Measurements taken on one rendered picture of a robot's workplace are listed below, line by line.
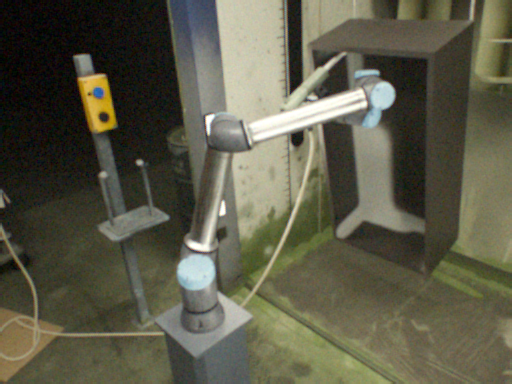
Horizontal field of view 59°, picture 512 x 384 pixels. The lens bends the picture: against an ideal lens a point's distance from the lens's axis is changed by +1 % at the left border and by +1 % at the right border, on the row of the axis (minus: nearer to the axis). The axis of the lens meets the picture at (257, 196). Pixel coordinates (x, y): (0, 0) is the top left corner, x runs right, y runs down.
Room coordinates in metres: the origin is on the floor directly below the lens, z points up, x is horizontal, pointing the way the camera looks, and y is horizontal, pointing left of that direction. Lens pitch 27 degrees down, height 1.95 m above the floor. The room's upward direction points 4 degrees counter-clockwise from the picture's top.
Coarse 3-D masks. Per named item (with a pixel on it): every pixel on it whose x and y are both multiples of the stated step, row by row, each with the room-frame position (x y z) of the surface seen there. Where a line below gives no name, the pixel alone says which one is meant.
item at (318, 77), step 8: (336, 56) 2.10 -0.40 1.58; (328, 64) 2.05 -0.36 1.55; (320, 72) 1.99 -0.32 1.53; (312, 80) 1.95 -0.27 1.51; (320, 80) 1.98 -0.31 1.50; (304, 88) 1.92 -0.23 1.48; (312, 88) 1.94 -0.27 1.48; (288, 96) 1.86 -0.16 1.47; (296, 96) 1.88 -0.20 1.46; (304, 96) 1.90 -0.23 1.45; (288, 104) 1.84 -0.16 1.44; (296, 104) 1.86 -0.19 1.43; (312, 128) 1.95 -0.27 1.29
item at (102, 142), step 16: (80, 64) 2.17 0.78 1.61; (96, 144) 2.19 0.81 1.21; (112, 160) 2.19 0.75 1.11; (112, 176) 2.18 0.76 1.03; (112, 192) 2.17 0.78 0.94; (112, 208) 2.19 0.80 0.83; (128, 240) 2.19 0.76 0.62; (128, 256) 2.17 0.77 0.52; (128, 272) 2.18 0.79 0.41; (144, 304) 2.19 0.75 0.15; (144, 320) 2.18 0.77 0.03
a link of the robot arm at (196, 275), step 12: (180, 264) 1.49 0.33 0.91; (192, 264) 1.49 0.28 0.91; (204, 264) 1.48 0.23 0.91; (180, 276) 1.43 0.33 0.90; (192, 276) 1.42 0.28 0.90; (204, 276) 1.42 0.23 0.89; (180, 288) 1.44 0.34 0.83; (192, 288) 1.40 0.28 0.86; (204, 288) 1.41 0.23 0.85; (216, 288) 1.47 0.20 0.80; (192, 300) 1.40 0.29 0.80; (204, 300) 1.41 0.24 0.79; (216, 300) 1.45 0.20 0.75
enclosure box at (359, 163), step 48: (336, 48) 2.01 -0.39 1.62; (384, 48) 1.85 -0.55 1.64; (432, 48) 1.74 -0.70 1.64; (432, 96) 1.73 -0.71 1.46; (336, 144) 2.30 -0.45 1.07; (384, 144) 2.35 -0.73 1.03; (432, 144) 1.76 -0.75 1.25; (336, 192) 2.31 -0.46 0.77; (384, 192) 2.41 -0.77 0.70; (432, 192) 1.80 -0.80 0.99; (384, 240) 2.20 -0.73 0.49; (432, 240) 1.86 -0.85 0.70
